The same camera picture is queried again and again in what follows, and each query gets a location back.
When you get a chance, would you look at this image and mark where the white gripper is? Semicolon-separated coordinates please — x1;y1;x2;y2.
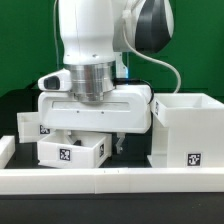
38;85;152;154

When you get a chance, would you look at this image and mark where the white drawer box front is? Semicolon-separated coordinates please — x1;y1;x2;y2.
37;131;112;169

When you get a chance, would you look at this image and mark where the white drawer box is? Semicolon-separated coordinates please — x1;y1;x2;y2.
37;131;112;169
17;112;54;143

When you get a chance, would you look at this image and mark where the white drawer cabinet frame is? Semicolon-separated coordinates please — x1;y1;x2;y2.
148;93;224;168

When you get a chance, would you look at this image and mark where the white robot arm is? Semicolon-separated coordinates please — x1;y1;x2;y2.
38;0;174;135

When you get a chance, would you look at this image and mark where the white U-shaped boundary fence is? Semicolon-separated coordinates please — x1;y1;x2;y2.
0;136;224;195

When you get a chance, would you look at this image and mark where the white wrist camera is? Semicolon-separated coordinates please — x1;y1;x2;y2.
38;69;72;92

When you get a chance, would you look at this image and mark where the white cable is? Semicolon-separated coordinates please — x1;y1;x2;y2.
52;0;183;95

